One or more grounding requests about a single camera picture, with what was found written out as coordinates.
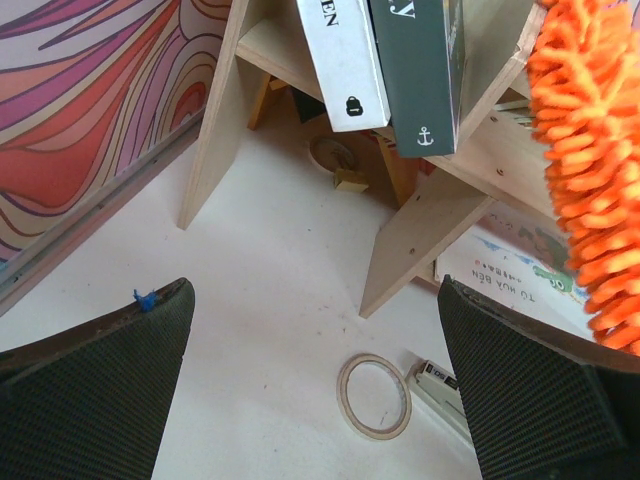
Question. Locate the spiral notebook under shelf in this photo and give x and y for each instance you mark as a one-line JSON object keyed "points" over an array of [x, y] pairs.
{"points": [[513, 260]]}

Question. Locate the orange chenille duster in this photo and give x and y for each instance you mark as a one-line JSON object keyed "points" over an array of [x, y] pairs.
{"points": [[583, 74]]}

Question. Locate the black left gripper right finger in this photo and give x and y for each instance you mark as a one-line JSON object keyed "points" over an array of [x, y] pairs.
{"points": [[540, 403]]}

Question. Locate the masking tape roll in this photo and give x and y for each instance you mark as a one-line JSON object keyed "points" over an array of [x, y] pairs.
{"points": [[346, 409]]}

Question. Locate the wooden bookshelf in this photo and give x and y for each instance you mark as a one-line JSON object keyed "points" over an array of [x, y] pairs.
{"points": [[496, 158]]}

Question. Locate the white book under top book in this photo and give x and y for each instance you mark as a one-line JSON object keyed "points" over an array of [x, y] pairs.
{"points": [[343, 50]]}

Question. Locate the small yellow block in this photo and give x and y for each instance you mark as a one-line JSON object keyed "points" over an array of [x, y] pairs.
{"points": [[350, 181]]}

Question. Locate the black white Twins story book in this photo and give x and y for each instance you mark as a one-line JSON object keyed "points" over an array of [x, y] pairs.
{"points": [[421, 46]]}

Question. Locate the silver black stapler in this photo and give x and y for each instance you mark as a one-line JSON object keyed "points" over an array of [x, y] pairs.
{"points": [[438, 388]]}

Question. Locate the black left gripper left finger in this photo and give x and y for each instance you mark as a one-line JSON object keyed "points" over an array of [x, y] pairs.
{"points": [[92, 402]]}

